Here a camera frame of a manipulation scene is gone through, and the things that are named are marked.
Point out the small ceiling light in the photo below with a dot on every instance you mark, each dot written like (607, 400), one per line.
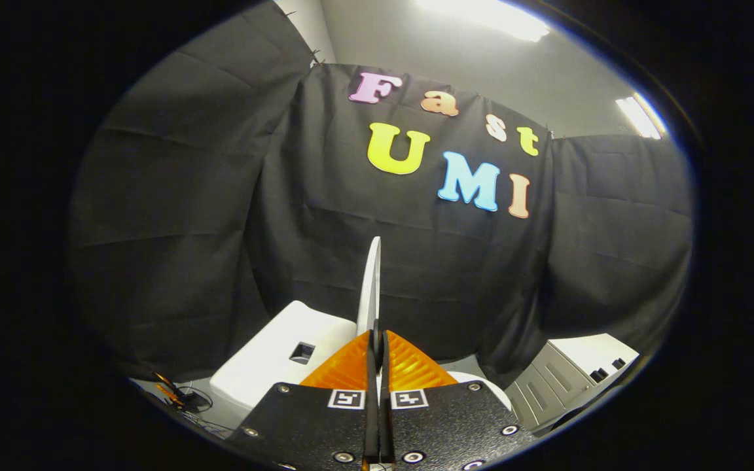
(640, 118)

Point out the white ceramic toilet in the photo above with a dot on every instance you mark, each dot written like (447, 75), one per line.
(266, 366)

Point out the large ceiling light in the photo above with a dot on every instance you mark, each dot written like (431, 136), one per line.
(488, 14)

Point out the white grey cabinet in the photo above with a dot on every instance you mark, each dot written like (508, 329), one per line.
(580, 369)

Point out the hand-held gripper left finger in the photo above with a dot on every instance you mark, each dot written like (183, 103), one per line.
(311, 425)

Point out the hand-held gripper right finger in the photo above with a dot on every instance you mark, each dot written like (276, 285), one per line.
(442, 425)

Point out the black backdrop cloth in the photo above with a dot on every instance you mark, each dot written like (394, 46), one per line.
(285, 216)

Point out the white toilet lid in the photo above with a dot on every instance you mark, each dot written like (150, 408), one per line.
(370, 288)

